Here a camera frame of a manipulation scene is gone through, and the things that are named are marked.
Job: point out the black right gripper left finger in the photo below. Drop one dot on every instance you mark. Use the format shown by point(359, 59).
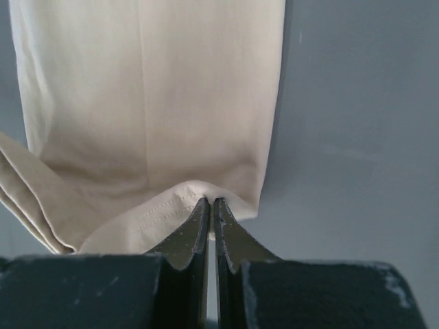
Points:
point(162, 288)

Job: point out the beige t shirt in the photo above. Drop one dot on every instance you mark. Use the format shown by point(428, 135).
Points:
point(135, 110)

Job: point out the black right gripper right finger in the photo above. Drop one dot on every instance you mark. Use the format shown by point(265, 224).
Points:
point(257, 289)

